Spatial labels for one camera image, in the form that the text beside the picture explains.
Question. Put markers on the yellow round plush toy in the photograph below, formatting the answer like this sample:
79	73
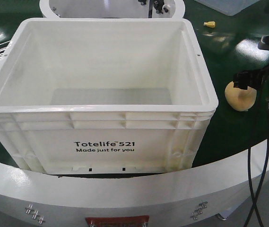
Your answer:
240	99

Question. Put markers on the white plastic tote box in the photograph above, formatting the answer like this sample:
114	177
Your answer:
104	96

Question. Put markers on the clear plastic bin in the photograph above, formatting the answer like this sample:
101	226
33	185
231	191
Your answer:
228	7

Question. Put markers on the small yellow plush piece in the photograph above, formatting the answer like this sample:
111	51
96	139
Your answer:
210	24

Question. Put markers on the white outer conveyor rim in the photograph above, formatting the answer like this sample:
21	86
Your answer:
170	200

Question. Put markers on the red warning label plate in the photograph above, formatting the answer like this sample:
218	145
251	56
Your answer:
133	221

